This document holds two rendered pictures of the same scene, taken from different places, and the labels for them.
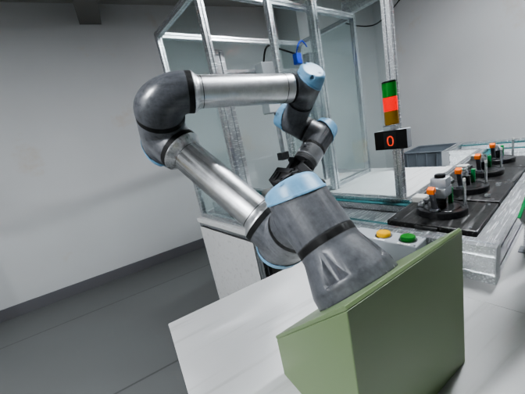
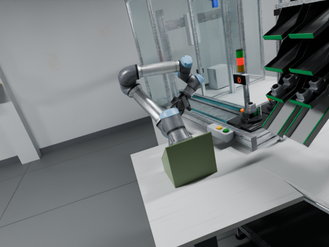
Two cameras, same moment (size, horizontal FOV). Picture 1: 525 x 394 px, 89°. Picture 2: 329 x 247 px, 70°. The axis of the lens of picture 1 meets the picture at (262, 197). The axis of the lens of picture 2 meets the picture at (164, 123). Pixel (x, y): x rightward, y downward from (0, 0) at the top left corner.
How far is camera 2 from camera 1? 93 cm
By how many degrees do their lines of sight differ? 17
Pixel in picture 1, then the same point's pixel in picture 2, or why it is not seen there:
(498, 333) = (235, 165)
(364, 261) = (179, 138)
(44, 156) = (60, 59)
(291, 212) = (164, 121)
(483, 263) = (248, 143)
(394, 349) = (182, 160)
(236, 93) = (154, 72)
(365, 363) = (172, 161)
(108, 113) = (95, 28)
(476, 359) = (221, 171)
